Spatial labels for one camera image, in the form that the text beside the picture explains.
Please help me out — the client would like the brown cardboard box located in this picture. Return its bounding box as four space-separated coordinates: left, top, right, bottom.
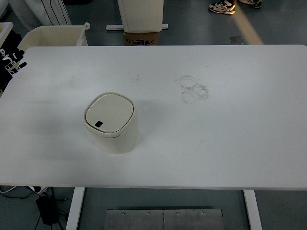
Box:
123 32 159 46

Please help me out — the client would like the white table leg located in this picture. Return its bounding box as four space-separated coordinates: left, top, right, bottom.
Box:
243 190 262 230
66 187 85 230

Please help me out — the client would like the cream plastic storage bin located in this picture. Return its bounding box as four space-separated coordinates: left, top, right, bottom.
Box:
18 23 90 51

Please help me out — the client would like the white power strip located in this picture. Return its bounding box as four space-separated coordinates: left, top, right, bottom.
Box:
29 186 48 195

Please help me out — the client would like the tall cream trash bin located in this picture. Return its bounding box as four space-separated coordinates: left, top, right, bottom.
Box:
118 0 164 33

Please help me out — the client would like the grey metal base bar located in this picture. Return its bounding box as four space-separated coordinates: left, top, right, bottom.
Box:
106 23 168 31

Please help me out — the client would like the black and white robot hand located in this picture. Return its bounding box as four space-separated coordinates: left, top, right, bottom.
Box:
0 30 25 91

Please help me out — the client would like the metal floor outlet cover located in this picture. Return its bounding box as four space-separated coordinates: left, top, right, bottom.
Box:
230 36 244 45

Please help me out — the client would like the white side table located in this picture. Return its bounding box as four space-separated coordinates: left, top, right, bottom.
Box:
0 22 13 46

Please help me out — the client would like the white striped fabric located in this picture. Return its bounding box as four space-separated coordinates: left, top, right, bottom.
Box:
0 0 71 31

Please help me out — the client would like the left white table leg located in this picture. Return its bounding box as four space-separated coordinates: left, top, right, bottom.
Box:
66 187 85 230

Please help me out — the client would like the cream desktop trash can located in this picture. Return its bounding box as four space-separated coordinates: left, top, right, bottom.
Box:
83 92 139 154

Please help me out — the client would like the right white table leg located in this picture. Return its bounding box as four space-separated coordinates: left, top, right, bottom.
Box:
243 190 262 230

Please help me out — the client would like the white and black sneaker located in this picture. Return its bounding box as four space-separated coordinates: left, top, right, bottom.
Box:
208 0 236 15

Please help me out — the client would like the black power adapter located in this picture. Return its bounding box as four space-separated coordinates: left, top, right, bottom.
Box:
36 196 58 226

